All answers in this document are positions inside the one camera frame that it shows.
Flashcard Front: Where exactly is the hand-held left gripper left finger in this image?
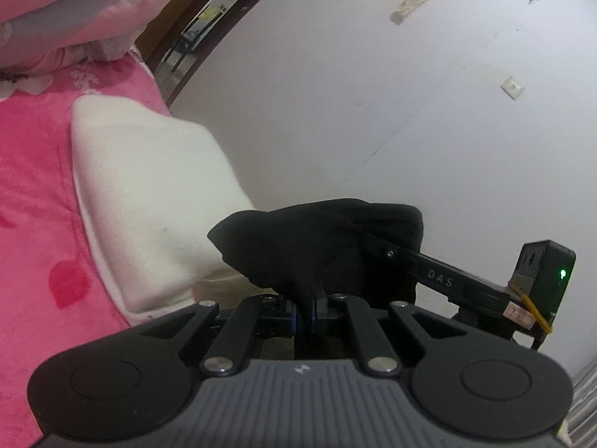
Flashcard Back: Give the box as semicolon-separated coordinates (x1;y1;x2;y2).
137;295;299;376

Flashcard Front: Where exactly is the white adhesive wall hook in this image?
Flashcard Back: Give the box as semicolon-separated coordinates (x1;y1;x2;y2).
500;76;524;100

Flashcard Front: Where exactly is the pink patterned quilt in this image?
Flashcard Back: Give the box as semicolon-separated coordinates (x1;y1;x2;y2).
0;0;187;75

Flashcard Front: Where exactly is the folded white cloth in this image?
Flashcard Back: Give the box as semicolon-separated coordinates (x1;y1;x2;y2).
70;94;257;315

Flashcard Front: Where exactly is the pink floral bed sheet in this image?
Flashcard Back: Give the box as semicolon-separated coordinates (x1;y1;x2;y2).
0;44;171;448

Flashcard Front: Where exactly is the dark framed mirror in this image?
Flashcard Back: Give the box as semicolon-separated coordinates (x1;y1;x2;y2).
147;0;304;103

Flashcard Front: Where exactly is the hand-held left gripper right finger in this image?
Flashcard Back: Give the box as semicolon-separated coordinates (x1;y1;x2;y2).
310;294;467;376

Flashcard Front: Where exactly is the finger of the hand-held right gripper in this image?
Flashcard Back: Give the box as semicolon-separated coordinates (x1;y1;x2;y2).
363;234;419;276

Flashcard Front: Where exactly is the grey striped cloth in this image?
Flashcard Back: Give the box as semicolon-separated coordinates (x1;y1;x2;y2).
557;368;597;448

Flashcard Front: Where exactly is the black shirt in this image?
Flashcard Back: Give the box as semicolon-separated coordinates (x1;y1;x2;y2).
206;198;425;332

